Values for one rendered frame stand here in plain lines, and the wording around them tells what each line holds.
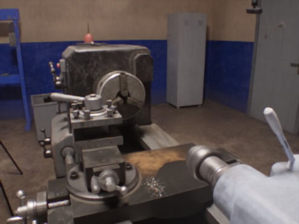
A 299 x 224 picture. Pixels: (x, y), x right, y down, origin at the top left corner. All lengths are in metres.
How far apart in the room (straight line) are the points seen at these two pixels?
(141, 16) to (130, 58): 3.56
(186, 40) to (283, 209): 4.53
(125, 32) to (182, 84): 1.49
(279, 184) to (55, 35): 4.49
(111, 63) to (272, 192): 1.19
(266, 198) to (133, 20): 4.70
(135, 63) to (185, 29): 3.43
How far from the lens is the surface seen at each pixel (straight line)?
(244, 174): 0.50
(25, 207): 0.89
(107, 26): 4.82
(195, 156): 0.60
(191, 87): 5.00
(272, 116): 0.44
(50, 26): 4.71
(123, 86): 1.25
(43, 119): 3.51
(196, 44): 4.93
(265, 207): 0.41
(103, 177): 0.70
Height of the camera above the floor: 1.39
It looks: 17 degrees down
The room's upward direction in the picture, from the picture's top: straight up
